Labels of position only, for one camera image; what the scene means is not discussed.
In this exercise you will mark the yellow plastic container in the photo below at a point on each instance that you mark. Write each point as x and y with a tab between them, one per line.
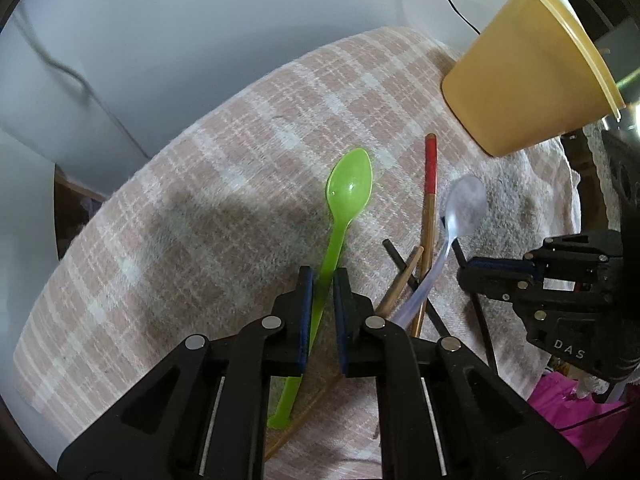
515	85

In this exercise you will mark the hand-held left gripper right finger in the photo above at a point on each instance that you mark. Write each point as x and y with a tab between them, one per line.
341	320

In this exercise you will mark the pink checked cloth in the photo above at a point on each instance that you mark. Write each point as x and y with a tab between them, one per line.
175	185

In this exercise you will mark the clear plastic spoon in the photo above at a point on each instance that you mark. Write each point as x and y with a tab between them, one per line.
465	205

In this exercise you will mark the black chopstick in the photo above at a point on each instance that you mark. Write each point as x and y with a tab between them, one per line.
482	325
400	262

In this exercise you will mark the white lace cloth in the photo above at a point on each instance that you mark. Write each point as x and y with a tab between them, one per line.
595	185

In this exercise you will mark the pink garment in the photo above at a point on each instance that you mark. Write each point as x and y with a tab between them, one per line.
560	405

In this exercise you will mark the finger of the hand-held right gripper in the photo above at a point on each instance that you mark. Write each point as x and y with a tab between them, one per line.
500	267
500	292

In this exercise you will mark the green plastic spoon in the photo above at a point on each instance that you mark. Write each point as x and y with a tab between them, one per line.
350	185

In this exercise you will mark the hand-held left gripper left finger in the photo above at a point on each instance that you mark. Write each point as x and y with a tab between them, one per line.
305	320

